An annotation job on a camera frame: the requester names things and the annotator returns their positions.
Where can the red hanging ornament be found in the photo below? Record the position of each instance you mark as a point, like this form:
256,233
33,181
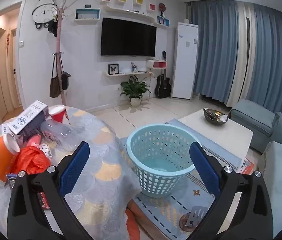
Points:
8,41

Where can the pink polka-dot packet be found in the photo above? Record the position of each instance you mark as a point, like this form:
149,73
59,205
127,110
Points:
43,150

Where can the patterned blue rug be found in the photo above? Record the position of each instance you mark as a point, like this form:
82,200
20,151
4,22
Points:
168,205

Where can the framed butterfly picture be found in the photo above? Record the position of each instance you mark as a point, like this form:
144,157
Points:
113,69

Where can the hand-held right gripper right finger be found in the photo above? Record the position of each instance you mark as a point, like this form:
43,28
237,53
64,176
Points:
203,167

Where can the red round fan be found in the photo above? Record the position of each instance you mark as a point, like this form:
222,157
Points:
162,6

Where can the white coffee table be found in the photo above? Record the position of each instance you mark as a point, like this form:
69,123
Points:
231,135

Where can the brown handbag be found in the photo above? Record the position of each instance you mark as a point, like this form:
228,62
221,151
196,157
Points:
54,87

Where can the black wall television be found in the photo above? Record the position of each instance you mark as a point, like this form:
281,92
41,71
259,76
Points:
128,37

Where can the blue cube shelf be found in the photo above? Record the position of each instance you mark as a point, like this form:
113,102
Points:
163,21

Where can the pink coat rack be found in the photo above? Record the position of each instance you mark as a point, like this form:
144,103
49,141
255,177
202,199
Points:
59,42

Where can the blue-grey sofa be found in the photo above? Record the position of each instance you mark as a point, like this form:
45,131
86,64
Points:
276,160

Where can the potted green plant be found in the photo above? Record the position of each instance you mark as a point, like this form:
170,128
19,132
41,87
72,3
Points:
134,88

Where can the white printed carton box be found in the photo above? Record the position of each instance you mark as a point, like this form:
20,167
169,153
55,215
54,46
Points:
28,116

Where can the red paper cup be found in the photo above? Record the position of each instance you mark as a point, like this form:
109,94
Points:
58,116

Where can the blue white box shelf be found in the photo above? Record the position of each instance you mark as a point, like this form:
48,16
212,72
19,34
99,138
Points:
87,14

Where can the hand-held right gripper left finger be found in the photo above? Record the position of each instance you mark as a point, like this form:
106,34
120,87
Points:
74,170

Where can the black shoulder bag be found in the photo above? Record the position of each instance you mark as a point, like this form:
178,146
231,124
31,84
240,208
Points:
66,81

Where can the red white wall box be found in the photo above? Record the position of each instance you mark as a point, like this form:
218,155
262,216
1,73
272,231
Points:
157,65

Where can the clear plastic bottle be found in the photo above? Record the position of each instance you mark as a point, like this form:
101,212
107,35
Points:
61,132

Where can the orange cloth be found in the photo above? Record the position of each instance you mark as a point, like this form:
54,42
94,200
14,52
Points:
132,226

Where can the pen holder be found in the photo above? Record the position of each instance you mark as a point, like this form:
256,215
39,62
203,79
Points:
134,68

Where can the grey slotted tool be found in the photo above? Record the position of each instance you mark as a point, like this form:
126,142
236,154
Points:
198,213

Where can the white curved wall shelf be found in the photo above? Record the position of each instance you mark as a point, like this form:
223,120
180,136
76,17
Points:
131,13

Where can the small dark packet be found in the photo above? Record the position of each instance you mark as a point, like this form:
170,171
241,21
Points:
11,180

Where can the white low wall shelf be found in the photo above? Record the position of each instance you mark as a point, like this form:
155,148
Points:
121,73

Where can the light blue plastic basket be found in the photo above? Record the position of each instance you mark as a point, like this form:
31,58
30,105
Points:
156,180

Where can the black hat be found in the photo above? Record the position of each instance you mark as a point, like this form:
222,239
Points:
53,28

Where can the blue white curtain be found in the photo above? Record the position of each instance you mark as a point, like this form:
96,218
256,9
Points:
218,50

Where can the red white printed carton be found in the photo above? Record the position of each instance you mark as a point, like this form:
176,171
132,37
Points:
249,166

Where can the black guitar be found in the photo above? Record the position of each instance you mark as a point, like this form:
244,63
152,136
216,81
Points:
162,88

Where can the white refrigerator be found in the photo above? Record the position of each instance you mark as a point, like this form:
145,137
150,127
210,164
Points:
184,62

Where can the orange-red plastic bag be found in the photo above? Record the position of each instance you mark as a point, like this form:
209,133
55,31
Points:
29,158

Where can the dark bowl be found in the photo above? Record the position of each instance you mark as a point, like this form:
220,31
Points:
214,118

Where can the panda wall clock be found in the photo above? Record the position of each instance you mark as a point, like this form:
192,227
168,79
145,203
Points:
43,11

